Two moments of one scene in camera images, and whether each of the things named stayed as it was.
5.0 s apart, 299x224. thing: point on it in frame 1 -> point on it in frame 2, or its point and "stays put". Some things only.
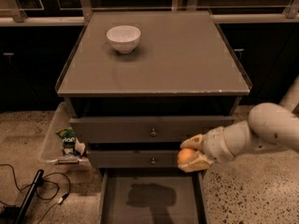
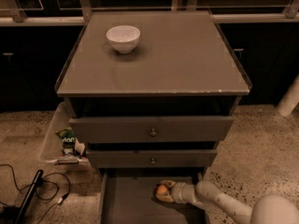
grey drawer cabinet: [136, 84] stays put
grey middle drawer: [135, 159] stays put
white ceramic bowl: [124, 37] stays put
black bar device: [29, 196] stays put
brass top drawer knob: [153, 133] stays put
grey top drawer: [155, 129] stays put
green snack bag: [67, 136] stays put
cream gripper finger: [196, 141] -> [172, 183]
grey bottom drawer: [154, 196] stays put
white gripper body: [214, 145] -> [179, 191]
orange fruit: [185, 156] -> [162, 189]
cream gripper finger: [199, 163] -> [165, 198]
